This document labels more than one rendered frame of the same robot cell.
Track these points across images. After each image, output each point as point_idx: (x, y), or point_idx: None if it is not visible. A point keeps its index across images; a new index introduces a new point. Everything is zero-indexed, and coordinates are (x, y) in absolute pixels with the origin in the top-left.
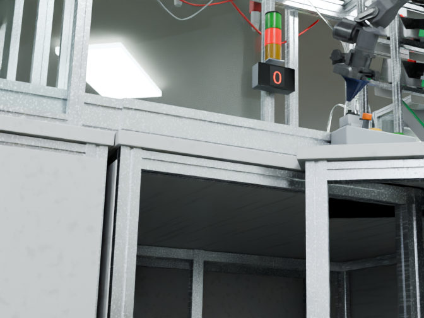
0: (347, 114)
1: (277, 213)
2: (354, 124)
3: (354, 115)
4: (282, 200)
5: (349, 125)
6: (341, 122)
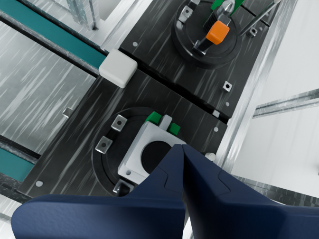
0: (125, 163)
1: None
2: (127, 178)
3: (143, 176)
4: None
5: (119, 167)
6: (140, 133)
